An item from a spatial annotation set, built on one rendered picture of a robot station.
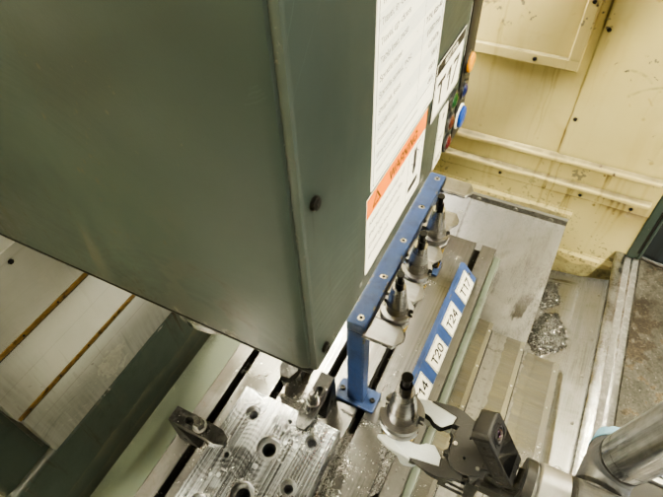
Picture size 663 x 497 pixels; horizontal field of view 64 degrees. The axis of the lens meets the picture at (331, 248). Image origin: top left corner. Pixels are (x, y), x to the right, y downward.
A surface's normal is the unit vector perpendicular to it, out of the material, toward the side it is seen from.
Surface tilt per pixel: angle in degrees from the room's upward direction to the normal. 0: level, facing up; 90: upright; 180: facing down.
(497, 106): 90
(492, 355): 8
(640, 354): 0
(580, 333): 17
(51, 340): 89
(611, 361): 0
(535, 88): 90
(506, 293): 24
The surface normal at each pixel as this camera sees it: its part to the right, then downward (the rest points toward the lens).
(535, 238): -0.21, -0.32
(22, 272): 0.89, 0.32
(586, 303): -0.29, -0.72
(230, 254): -0.45, 0.68
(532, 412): 0.04, -0.75
